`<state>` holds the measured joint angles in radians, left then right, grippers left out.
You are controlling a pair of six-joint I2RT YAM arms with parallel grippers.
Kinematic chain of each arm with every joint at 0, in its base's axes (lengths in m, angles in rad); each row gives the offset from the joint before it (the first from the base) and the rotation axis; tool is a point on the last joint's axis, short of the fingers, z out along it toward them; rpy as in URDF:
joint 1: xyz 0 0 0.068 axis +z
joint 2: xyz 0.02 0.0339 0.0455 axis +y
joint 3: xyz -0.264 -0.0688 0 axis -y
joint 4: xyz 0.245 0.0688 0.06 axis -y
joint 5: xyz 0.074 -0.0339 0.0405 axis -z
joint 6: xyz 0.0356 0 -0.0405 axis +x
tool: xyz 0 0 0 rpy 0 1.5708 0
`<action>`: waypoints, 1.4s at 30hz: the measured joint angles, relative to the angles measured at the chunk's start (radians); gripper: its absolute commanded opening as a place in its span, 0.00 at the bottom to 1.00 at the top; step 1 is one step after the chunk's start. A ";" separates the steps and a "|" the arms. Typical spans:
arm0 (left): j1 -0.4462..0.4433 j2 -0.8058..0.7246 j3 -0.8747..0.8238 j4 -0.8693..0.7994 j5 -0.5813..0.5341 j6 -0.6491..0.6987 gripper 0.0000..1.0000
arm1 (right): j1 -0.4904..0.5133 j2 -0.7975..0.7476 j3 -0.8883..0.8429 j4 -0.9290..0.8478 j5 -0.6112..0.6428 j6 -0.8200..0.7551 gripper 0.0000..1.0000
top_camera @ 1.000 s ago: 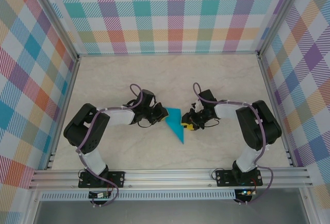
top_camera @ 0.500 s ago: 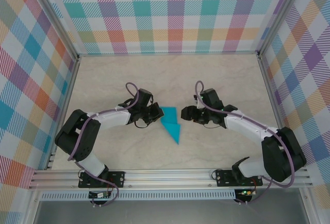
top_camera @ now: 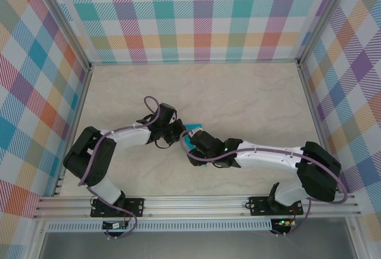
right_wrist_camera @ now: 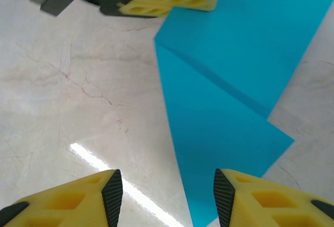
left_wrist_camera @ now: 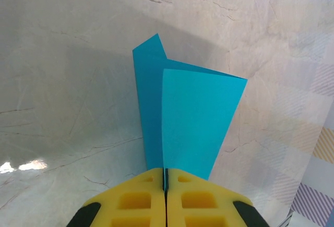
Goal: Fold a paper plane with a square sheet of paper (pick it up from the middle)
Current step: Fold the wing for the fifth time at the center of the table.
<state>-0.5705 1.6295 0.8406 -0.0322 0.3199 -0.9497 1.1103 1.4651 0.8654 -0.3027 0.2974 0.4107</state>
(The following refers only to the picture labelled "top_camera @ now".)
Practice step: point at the blue paper sheet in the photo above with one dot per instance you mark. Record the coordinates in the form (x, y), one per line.
(195, 126)

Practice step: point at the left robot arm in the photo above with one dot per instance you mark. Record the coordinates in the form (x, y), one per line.
(86, 157)

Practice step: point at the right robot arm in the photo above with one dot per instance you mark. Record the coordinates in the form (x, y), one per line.
(318, 172)

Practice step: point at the small circuit board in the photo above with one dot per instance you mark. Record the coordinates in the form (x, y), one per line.
(284, 222)
(114, 225)

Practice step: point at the aluminium frame rail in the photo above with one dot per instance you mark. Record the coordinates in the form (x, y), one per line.
(75, 122)
(193, 62)
(309, 98)

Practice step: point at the wide aluminium mounting rail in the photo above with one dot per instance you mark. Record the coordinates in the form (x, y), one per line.
(193, 207)

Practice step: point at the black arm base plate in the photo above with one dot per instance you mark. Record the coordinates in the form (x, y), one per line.
(256, 207)
(135, 207)

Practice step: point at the aluminium frame post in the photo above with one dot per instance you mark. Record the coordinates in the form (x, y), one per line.
(68, 21)
(322, 21)

